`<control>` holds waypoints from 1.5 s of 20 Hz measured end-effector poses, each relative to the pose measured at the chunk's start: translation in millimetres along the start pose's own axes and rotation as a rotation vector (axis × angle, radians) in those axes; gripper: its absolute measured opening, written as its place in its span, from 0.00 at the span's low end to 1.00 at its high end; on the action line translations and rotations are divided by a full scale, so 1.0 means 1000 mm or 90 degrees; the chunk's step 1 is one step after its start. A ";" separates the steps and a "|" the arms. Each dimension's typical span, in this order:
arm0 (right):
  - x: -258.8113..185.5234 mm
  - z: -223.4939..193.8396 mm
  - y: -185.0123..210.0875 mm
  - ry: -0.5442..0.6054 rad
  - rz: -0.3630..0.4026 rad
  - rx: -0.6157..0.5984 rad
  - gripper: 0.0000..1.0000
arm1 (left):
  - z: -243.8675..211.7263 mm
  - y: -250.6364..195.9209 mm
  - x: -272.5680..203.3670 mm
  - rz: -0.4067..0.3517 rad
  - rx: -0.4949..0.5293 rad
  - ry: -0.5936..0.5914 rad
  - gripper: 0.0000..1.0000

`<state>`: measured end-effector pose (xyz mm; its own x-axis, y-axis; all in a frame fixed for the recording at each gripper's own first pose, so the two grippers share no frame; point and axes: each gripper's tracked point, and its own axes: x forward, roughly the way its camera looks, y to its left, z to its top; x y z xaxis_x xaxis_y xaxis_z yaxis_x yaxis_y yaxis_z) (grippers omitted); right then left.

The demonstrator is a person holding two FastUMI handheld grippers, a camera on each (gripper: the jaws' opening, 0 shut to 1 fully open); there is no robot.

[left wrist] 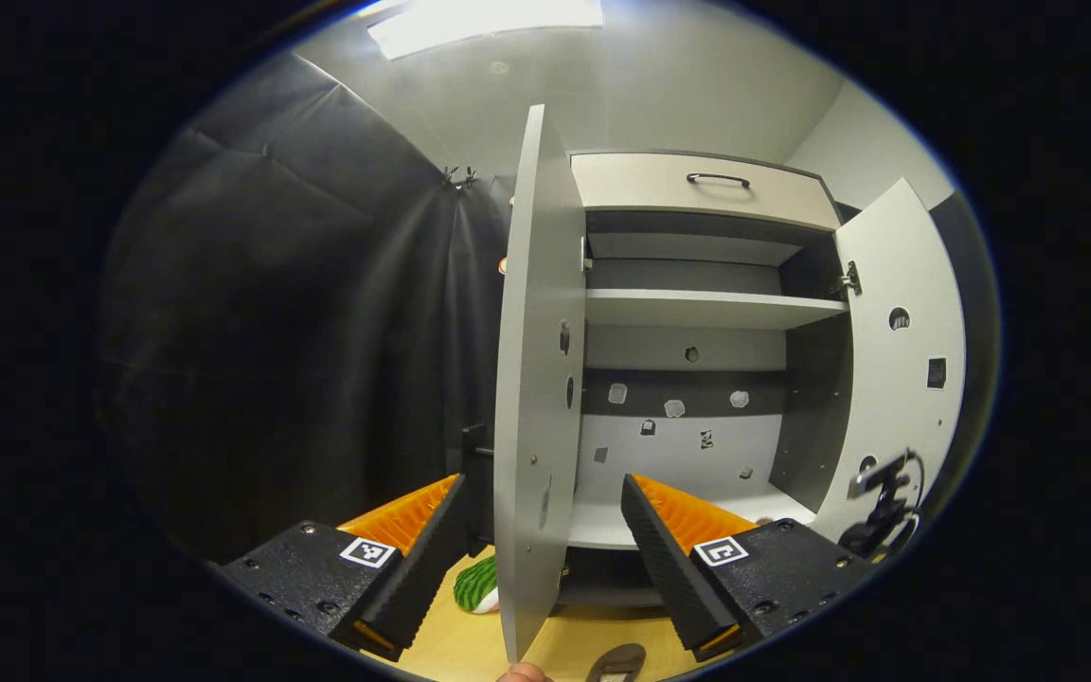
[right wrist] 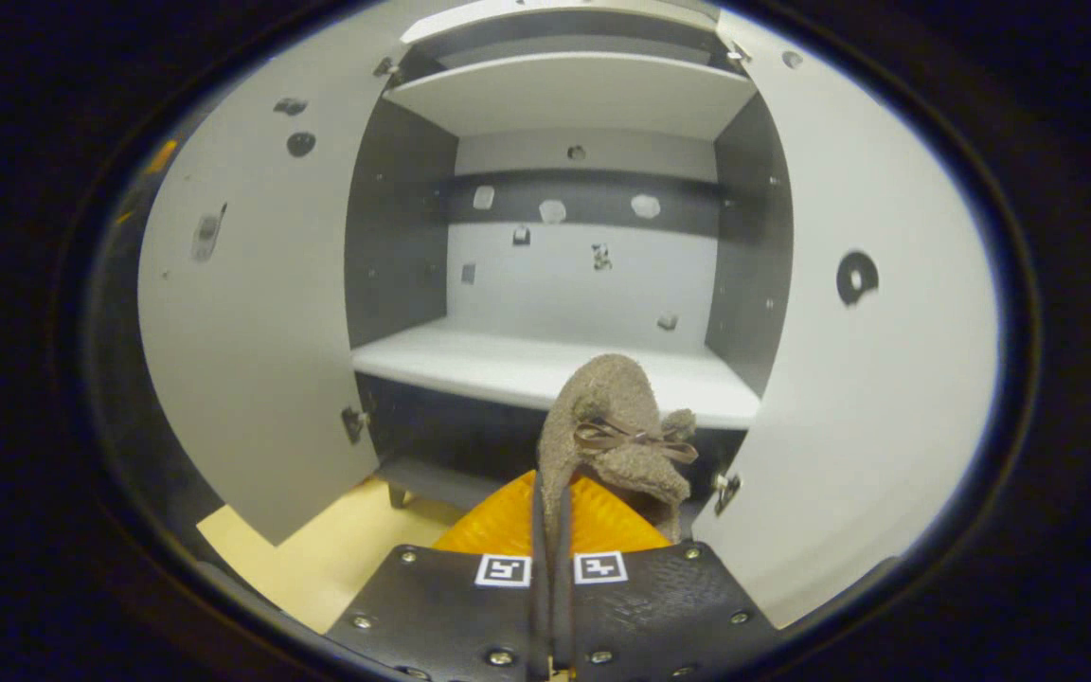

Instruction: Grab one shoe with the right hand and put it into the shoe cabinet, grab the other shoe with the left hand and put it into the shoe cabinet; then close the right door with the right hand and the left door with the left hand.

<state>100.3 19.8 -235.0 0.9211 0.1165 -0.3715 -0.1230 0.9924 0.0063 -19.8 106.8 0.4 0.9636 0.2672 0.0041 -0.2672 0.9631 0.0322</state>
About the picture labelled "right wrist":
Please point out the white cabinet shelf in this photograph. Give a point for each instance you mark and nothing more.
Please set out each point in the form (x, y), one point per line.
(564, 95)

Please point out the metal door hinge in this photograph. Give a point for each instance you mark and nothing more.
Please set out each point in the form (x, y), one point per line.
(353, 423)
(384, 66)
(738, 54)
(725, 491)

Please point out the white and grey shoe cabinet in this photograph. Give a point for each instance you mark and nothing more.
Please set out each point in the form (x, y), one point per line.
(583, 284)

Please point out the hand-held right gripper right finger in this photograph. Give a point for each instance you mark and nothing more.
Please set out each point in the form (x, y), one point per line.
(659, 616)

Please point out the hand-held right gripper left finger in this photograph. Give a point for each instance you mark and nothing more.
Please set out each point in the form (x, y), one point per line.
(451, 616)

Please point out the brown fuzzy shoe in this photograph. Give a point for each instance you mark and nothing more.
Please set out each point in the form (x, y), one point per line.
(612, 398)

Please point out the white shoe cabinet door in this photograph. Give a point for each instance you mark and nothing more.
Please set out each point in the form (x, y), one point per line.
(252, 332)
(867, 426)

